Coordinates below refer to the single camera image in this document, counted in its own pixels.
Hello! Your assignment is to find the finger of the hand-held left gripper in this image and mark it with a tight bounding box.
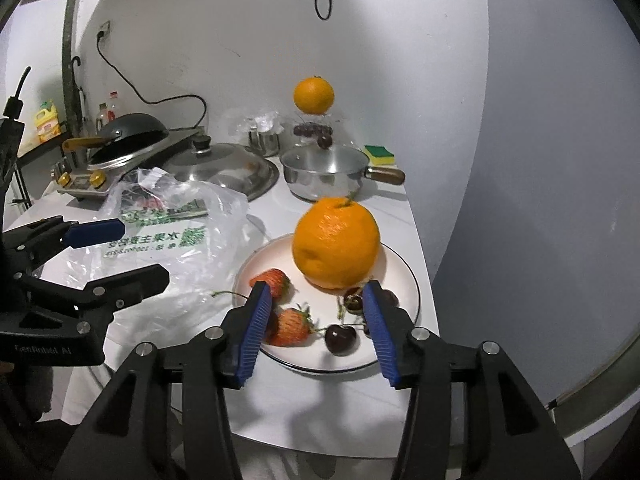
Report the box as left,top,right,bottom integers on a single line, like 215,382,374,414
4,215,126,272
15,262,171,322

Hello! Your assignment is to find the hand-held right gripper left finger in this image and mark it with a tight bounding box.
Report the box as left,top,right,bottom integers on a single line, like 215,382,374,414
52,281,274,480

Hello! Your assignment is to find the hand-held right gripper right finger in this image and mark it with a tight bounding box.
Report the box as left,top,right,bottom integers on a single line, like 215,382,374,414
362,280,582,480

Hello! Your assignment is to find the red strawberry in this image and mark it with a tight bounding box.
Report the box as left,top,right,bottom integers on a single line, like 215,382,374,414
265,307,316,348
249,269,292,304

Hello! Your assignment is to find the white plate with black rim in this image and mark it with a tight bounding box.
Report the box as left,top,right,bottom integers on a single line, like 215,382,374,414
232,232,422,375

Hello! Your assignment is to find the clear printed plastic bag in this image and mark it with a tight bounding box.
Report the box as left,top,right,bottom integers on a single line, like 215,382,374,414
37,167,267,332

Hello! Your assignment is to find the large orange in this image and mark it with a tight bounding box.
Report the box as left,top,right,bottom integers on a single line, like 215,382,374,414
292,197,381,290

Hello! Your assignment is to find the steel induction cooker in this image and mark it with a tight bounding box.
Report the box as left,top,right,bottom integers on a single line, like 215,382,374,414
56,127,206,199

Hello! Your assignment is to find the black shelf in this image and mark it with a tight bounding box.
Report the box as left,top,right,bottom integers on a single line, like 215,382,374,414
10,134,69,209

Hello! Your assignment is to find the black wok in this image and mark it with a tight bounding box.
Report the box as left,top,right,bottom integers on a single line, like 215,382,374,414
62,114,170,166

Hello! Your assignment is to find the yellow detergent bottle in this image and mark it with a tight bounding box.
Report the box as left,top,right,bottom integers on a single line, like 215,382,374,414
35,100,62,144

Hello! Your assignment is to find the black umbrella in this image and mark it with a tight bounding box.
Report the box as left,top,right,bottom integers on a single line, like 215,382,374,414
70,55,87,137

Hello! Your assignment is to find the large steel lid black knob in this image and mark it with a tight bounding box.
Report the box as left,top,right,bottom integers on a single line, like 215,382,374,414
162,135,280,202

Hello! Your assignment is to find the small steel pot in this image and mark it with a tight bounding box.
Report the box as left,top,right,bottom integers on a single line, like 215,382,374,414
280,147,406,202

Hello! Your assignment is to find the yellow green sponge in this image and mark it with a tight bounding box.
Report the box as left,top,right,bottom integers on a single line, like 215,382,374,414
363,145,397,167

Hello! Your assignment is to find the steel pot lid brown knob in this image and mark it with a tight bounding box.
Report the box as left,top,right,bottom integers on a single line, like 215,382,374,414
281,134,369,172

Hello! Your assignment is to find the grey vertical pipe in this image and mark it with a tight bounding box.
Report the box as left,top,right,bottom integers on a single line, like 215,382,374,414
61,0,81,136

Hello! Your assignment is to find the small steel cup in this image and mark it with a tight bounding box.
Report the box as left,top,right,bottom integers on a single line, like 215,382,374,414
249,128,280,157

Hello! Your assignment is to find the clear glass container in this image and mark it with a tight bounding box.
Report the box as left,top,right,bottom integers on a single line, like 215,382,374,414
290,111,351,149

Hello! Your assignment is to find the grey refrigerator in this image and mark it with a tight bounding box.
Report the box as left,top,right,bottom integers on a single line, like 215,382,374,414
430,0,640,446

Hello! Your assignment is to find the orange on glass container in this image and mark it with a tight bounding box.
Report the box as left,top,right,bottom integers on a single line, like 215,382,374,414
293,76,335,115

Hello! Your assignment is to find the black cooker power cable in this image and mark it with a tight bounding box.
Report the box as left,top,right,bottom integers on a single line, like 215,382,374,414
96,35,208,129

